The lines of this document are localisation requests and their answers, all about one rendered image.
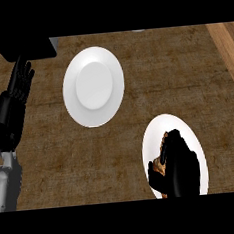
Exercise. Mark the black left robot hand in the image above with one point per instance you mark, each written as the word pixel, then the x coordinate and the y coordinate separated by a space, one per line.
pixel 11 104

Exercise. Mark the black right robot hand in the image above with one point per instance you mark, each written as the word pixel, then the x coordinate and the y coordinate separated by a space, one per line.
pixel 180 170

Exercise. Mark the brown croissant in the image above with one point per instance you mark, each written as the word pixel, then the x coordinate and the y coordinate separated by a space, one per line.
pixel 159 164

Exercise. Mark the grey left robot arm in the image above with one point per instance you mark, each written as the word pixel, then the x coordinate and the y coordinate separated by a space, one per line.
pixel 4 185

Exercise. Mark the white round plate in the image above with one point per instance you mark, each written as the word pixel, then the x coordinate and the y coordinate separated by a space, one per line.
pixel 151 142
pixel 93 86

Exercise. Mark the black appliance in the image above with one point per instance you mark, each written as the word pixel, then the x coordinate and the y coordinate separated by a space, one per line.
pixel 26 49

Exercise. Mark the brown woven placemat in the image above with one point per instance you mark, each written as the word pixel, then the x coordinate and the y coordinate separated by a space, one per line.
pixel 129 121

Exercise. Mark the small grey object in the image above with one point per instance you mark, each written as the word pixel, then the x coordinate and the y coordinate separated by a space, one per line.
pixel 138 30

